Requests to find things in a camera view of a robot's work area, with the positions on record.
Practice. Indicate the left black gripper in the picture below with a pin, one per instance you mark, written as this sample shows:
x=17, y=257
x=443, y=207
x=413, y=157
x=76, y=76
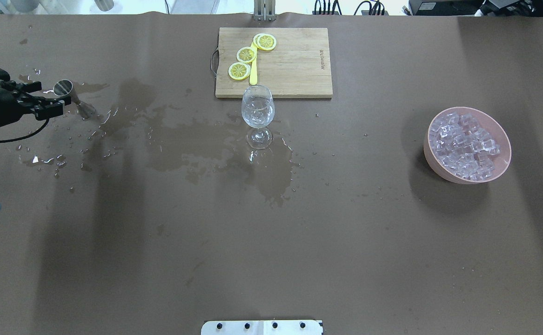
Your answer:
x=2, y=105

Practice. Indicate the steel jigger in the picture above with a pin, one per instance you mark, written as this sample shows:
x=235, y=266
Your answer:
x=65, y=88

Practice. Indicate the clear wine glass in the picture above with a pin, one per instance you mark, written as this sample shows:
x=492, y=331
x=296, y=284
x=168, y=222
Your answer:
x=258, y=110

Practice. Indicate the lemon slice three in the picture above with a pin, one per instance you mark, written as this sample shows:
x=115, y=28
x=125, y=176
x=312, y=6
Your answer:
x=239, y=71

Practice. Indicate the lemon slice two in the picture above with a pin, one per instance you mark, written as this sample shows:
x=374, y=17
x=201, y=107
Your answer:
x=246, y=55

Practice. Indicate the yellow plastic knife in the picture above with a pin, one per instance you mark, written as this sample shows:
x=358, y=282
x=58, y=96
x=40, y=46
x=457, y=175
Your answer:
x=253, y=78

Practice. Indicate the lemon slice one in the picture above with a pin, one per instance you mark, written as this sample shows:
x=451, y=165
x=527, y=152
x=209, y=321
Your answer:
x=265, y=41

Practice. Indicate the wooden cutting board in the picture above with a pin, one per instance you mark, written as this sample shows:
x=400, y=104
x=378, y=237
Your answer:
x=298, y=67

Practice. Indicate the pink bowl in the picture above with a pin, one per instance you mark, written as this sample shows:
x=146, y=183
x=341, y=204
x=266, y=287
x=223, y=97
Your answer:
x=466, y=146

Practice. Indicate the aluminium frame post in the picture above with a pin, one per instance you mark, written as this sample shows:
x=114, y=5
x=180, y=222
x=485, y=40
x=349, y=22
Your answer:
x=264, y=10

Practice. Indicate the white pedestal column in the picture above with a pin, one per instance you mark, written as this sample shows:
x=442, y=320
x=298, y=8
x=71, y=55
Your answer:
x=263, y=327

